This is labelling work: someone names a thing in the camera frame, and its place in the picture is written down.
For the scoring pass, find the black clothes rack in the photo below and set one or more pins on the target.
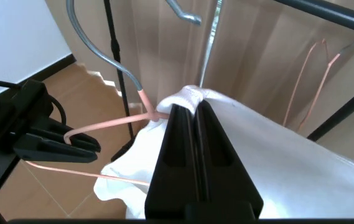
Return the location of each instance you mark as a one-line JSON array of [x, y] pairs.
[[335, 12]]

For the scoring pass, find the white garment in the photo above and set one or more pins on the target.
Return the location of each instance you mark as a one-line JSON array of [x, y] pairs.
[[288, 161]]

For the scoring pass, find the pink clothes hanger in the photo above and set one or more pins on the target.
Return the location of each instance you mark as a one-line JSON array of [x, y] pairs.
[[321, 87], [117, 122]]

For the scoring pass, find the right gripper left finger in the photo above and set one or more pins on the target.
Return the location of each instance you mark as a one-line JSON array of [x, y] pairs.
[[176, 174]]

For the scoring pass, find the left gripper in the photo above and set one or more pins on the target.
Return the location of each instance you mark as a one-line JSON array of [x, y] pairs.
[[8, 130]]

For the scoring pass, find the beige curtain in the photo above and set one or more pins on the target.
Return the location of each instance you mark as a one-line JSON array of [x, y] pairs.
[[242, 46]]

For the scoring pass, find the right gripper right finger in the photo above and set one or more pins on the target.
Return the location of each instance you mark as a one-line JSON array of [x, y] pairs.
[[226, 183]]

